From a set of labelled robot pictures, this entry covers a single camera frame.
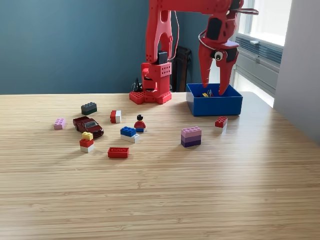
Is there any black chair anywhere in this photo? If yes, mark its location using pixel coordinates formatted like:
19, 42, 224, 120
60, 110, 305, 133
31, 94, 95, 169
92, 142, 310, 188
172, 45, 194, 93

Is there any pink lego brick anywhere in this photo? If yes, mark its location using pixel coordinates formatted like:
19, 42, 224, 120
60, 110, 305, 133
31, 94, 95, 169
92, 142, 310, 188
53, 118, 67, 131

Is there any white framed window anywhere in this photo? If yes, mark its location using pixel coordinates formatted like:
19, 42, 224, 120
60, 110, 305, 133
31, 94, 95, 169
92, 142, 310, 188
232, 0, 293, 101

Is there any grey window vent grille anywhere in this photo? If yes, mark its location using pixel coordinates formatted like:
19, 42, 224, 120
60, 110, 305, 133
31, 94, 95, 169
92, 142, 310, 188
234, 34, 285, 66

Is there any pink and purple lego stack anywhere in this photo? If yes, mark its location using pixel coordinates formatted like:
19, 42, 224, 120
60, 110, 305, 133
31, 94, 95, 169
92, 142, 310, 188
180, 126, 202, 148

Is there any dark red toy car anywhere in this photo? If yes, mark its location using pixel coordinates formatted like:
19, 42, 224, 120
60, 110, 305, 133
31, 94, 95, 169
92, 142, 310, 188
72, 115, 105, 140

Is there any yellow red white lego stack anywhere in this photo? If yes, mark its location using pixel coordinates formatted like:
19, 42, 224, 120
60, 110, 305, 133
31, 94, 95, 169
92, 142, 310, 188
79, 131, 95, 154

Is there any blue and white lego stack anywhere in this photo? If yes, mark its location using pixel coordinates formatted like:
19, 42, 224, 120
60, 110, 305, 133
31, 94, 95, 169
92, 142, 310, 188
120, 126, 141, 144

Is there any blue plastic bin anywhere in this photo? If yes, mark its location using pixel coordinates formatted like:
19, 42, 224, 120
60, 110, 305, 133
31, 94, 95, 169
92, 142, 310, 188
185, 83, 244, 117

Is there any red and white lego brick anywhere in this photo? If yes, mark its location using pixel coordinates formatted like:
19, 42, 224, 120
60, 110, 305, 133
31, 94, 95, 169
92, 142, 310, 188
109, 110, 122, 124
214, 116, 229, 133

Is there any black lego brick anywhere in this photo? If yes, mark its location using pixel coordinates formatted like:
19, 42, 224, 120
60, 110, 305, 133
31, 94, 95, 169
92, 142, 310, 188
80, 101, 98, 116

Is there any lego figure red shirt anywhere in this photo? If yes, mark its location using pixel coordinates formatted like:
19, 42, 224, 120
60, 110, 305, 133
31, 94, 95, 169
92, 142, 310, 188
133, 114, 148, 133

